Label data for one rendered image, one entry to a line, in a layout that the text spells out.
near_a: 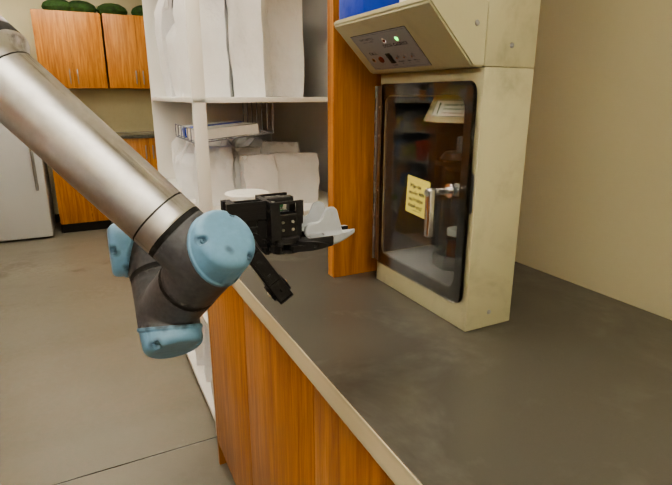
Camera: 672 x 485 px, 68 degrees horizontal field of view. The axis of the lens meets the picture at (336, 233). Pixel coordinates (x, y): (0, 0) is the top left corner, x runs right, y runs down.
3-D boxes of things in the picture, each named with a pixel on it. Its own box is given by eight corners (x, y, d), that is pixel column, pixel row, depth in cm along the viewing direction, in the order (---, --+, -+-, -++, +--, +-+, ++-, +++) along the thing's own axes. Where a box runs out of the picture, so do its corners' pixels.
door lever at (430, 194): (452, 235, 92) (443, 232, 94) (455, 184, 89) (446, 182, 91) (428, 239, 89) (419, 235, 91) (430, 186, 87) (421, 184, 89)
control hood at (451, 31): (380, 74, 109) (381, 24, 106) (485, 66, 81) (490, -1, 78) (332, 73, 104) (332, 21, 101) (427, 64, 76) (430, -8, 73)
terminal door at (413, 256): (377, 259, 119) (381, 83, 108) (462, 306, 92) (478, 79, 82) (374, 260, 118) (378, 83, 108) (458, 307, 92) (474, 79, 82)
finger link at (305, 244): (337, 238, 77) (281, 244, 73) (336, 247, 77) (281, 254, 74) (325, 230, 81) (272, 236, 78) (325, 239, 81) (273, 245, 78)
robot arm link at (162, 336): (165, 328, 56) (149, 244, 60) (132, 366, 62) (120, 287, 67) (228, 324, 61) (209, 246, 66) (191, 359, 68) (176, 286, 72)
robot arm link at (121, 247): (114, 293, 68) (107, 240, 72) (196, 280, 73) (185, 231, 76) (112, 266, 62) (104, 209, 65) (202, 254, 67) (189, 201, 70)
